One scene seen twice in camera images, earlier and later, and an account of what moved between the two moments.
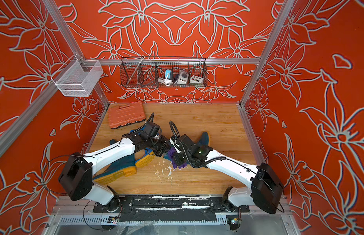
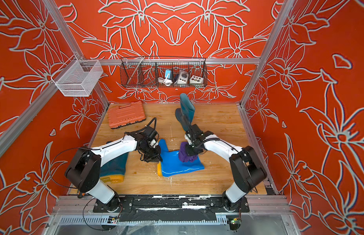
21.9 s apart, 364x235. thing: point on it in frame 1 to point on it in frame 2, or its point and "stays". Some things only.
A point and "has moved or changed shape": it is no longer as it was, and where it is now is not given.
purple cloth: x=171 y=152 has moved or changed shape
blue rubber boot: x=149 y=155 has moved or changed shape
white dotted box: x=195 y=79 stays
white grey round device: x=183 y=77 stays
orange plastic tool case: x=121 y=114 stays
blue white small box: x=170 y=75 stays
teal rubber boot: x=203 y=140 has moved or changed shape
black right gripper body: x=202 y=149 to x=193 y=150
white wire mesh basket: x=78 y=78 stays
